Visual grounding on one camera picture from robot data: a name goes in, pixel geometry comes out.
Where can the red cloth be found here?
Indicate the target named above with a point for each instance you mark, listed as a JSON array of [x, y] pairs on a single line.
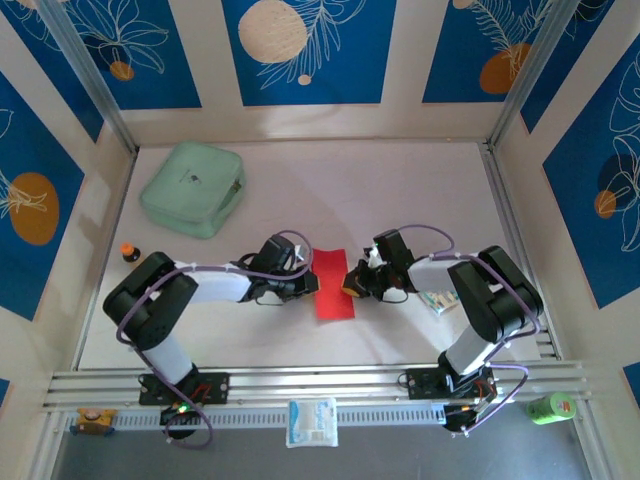
[[334, 285]]

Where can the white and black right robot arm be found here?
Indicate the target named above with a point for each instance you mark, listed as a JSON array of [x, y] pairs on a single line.
[[500, 305]]

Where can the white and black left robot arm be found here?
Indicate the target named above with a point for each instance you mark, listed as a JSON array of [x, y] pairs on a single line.
[[220, 285]]

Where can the colourful snack packet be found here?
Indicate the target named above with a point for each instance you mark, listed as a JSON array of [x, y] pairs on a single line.
[[440, 301]]

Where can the mint green zipper pouch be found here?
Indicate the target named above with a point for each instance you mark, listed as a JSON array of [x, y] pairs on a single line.
[[192, 187]]

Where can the white tissue pack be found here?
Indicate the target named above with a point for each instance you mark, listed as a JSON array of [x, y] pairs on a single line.
[[312, 422]]

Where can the small bottle with orange cap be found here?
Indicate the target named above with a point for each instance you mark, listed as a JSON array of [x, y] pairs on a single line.
[[130, 252]]

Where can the green can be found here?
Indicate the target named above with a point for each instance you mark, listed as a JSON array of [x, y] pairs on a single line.
[[550, 409]]

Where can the yellow and blue toy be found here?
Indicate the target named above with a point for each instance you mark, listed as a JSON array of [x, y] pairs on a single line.
[[95, 421]]

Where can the aluminium table rail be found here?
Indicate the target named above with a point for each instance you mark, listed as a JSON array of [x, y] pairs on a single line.
[[310, 385]]

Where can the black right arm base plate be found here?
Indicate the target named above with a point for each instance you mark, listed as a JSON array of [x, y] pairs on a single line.
[[422, 382]]

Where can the aluminium side rail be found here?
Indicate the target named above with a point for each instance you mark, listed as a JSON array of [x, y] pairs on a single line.
[[102, 240], [510, 215]]

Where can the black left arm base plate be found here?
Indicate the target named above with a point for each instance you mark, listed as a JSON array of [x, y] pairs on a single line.
[[215, 387]]

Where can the aluminium frame post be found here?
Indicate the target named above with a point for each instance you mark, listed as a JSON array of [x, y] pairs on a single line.
[[85, 70], [530, 75]]

